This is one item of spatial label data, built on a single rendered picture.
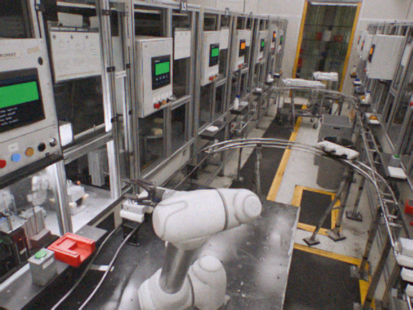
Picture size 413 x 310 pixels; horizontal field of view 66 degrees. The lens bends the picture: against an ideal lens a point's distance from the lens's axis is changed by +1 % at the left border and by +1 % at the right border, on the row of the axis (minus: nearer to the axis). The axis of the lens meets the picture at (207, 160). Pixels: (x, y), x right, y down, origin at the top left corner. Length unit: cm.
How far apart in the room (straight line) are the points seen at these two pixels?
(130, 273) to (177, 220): 98
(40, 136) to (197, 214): 80
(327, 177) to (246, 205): 347
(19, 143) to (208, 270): 90
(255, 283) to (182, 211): 99
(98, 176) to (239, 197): 133
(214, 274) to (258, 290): 39
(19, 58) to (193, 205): 83
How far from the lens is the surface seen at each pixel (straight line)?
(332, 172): 431
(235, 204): 93
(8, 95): 131
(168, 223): 89
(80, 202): 199
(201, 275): 145
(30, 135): 142
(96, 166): 209
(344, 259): 327
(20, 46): 137
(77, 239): 164
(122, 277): 182
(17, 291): 156
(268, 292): 178
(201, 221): 90
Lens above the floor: 193
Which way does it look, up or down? 24 degrees down
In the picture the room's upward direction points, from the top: 3 degrees clockwise
